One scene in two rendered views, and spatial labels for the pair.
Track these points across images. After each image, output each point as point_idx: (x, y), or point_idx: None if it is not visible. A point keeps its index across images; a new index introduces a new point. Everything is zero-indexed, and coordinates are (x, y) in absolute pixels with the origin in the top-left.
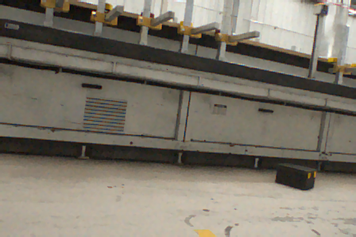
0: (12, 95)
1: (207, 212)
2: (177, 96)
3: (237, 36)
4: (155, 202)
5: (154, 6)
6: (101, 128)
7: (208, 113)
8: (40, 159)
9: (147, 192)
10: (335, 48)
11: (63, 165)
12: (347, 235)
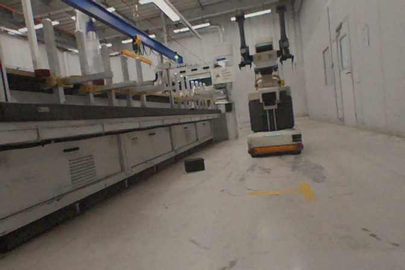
0: (12, 182)
1: (226, 190)
2: (116, 139)
3: (156, 90)
4: (203, 199)
5: None
6: (84, 182)
7: (131, 145)
8: (64, 229)
9: (183, 199)
10: None
11: (96, 220)
12: (264, 173)
